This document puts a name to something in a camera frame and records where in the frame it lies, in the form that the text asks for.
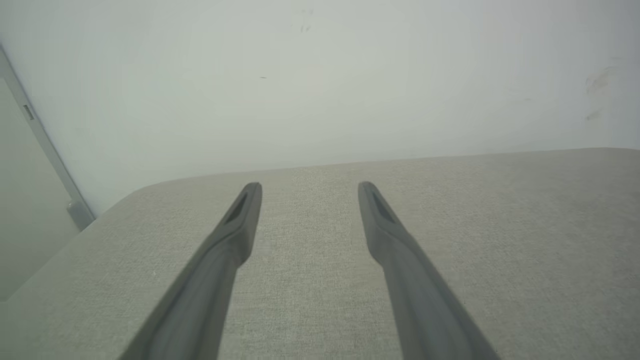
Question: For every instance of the grey metal door frame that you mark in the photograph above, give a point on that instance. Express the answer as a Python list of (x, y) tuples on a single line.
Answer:
[(50, 155)]

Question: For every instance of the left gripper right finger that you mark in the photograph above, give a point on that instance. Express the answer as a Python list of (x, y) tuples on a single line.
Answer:
[(425, 310)]

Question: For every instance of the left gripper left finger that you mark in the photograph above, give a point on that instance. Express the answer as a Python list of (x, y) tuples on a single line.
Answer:
[(200, 300)]

